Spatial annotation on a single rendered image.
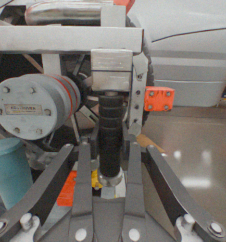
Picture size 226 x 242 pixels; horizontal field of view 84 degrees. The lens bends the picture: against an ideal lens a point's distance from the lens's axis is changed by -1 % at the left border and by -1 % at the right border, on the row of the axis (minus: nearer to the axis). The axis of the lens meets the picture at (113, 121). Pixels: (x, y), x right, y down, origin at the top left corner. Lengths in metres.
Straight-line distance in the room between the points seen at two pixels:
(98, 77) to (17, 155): 0.33
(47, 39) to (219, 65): 0.88
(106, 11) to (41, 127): 0.23
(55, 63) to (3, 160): 0.29
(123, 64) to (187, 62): 0.71
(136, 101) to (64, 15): 0.27
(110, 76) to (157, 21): 0.68
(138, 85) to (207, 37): 0.59
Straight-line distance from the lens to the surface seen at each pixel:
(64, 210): 0.88
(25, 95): 0.29
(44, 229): 0.95
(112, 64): 0.16
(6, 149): 0.42
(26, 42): 0.23
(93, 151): 0.17
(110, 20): 0.21
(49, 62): 0.43
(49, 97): 0.27
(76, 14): 0.21
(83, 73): 0.87
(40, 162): 0.55
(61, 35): 0.21
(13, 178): 0.46
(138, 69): 0.39
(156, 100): 0.41
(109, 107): 0.17
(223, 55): 0.97
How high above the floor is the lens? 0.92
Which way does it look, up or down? 20 degrees down
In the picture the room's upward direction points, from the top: 1 degrees clockwise
